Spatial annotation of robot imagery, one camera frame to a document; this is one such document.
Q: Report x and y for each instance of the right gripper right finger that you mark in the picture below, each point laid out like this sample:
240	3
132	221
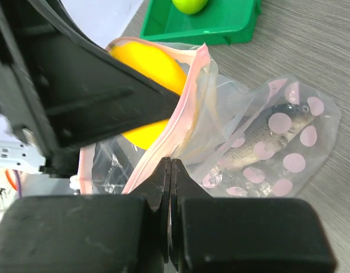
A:
190	221

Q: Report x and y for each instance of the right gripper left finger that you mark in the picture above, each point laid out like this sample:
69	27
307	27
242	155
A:
156	190

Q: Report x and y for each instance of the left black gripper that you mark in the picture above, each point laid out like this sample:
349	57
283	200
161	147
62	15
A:
58	89

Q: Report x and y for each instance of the yellow fake fruit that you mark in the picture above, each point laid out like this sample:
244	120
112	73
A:
160	67

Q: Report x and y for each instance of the clear zip top bag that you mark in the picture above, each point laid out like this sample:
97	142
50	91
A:
212	114

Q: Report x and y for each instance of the grey fake fish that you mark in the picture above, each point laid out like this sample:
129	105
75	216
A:
270	132

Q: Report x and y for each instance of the green fake fruit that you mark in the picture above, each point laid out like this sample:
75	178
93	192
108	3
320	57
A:
189	7

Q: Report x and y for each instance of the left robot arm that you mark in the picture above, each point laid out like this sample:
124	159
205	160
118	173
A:
59	91

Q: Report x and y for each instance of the green plastic tray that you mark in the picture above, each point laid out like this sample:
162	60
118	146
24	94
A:
219	22

